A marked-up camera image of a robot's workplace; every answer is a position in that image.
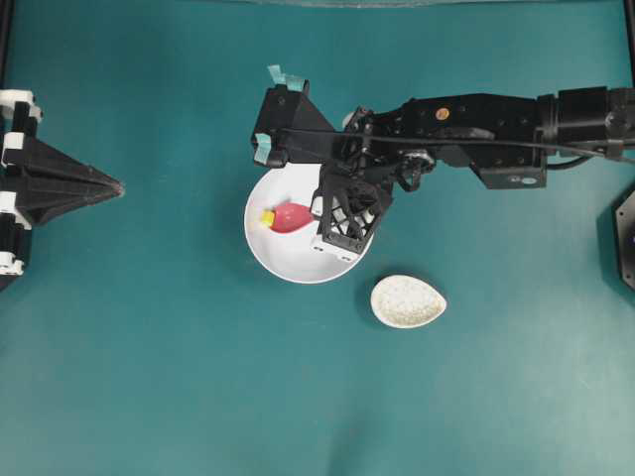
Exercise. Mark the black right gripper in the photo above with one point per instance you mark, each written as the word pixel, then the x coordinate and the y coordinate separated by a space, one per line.
pixel 359 166

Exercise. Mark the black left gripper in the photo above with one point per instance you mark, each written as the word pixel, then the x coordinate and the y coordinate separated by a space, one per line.
pixel 20 147

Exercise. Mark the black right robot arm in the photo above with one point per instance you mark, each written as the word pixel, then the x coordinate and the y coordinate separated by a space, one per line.
pixel 506 141

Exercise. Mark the white speckled drop-shaped dish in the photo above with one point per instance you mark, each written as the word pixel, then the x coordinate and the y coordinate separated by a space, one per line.
pixel 405 302

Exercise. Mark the green table mat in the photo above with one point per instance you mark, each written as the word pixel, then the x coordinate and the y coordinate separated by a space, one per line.
pixel 145 339

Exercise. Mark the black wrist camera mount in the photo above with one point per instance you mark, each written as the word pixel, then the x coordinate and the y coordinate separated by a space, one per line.
pixel 289 128

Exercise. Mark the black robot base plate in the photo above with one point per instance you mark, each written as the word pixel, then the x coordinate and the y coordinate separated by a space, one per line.
pixel 615 239

